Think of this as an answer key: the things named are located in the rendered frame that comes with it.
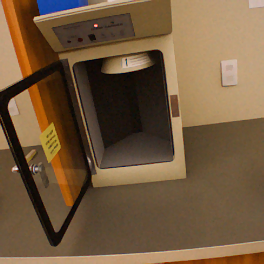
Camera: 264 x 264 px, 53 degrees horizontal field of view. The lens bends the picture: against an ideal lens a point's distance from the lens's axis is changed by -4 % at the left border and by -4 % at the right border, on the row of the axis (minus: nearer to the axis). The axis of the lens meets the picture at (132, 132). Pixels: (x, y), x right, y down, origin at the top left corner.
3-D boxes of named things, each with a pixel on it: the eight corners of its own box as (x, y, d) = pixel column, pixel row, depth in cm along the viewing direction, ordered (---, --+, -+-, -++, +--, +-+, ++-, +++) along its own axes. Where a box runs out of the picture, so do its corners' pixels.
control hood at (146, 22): (56, 51, 76) (48, 15, 71) (172, 32, 72) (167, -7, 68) (42, 59, 65) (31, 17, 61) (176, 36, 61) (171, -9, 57)
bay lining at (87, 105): (106, 135, 114) (88, 49, 99) (170, 128, 111) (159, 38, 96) (96, 168, 92) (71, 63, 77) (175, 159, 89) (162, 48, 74)
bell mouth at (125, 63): (105, 64, 95) (102, 48, 93) (155, 56, 93) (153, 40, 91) (96, 76, 80) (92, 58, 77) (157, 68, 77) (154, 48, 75)
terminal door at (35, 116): (92, 178, 92) (60, 58, 75) (55, 250, 65) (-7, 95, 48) (90, 178, 92) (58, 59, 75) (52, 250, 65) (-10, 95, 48)
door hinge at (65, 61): (89, 174, 93) (59, 59, 77) (96, 174, 93) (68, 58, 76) (89, 177, 92) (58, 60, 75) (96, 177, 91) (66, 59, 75)
